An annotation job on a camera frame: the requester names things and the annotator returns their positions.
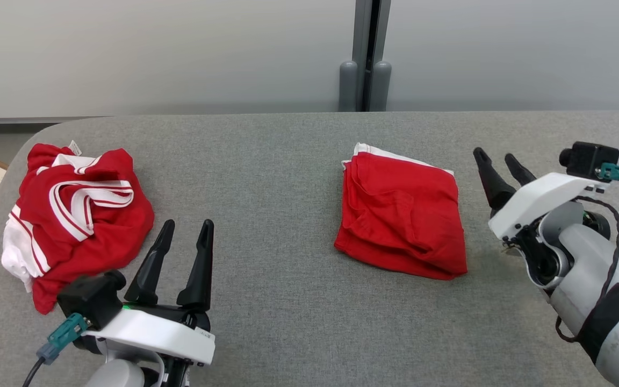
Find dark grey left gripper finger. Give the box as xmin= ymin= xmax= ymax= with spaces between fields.
xmin=177 ymin=219 xmax=215 ymax=312
xmin=124 ymin=219 xmax=176 ymax=307

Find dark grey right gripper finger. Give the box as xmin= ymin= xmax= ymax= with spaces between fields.
xmin=505 ymin=153 xmax=537 ymax=187
xmin=473 ymin=147 xmax=517 ymax=211

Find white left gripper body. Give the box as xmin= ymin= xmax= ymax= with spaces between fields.
xmin=73 ymin=304 xmax=216 ymax=387

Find red Bulls jersey white sleeves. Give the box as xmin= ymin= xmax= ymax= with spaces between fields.
xmin=1 ymin=141 xmax=155 ymax=315

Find folded red garment white trim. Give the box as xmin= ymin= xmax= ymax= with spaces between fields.
xmin=334 ymin=142 xmax=468 ymax=281

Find teal left camera cable connector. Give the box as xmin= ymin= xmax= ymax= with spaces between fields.
xmin=37 ymin=313 xmax=90 ymax=366

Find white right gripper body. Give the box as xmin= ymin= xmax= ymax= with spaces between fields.
xmin=488 ymin=172 xmax=608 ymax=241

